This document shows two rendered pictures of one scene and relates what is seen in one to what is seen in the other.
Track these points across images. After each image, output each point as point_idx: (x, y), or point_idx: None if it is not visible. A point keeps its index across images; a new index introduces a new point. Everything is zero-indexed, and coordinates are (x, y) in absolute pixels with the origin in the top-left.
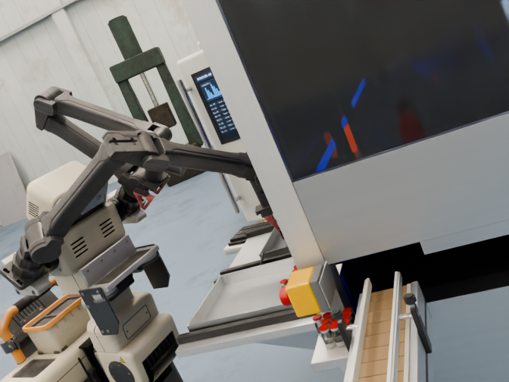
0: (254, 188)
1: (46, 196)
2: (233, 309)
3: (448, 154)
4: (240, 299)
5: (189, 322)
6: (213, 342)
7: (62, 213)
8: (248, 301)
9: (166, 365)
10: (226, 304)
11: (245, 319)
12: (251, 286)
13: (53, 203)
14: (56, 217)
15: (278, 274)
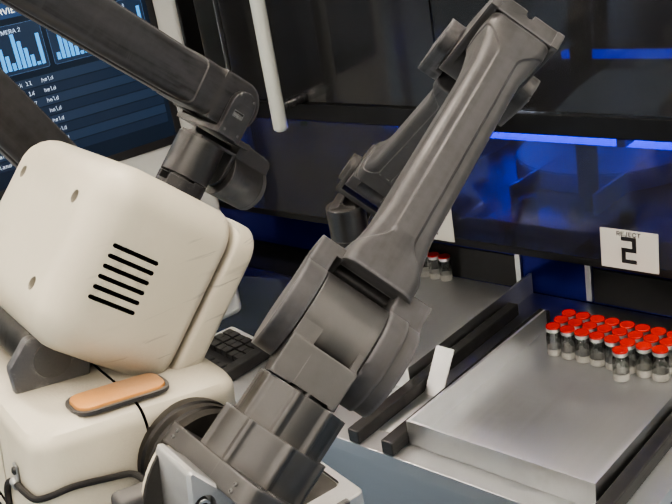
0: (355, 233)
1: (202, 214)
2: (561, 442)
3: None
4: (529, 430)
5: (583, 478)
6: (668, 481)
7: (444, 216)
8: (554, 422)
9: None
10: (516, 449)
11: (660, 421)
12: (492, 412)
13: (227, 237)
14: (429, 233)
15: (502, 379)
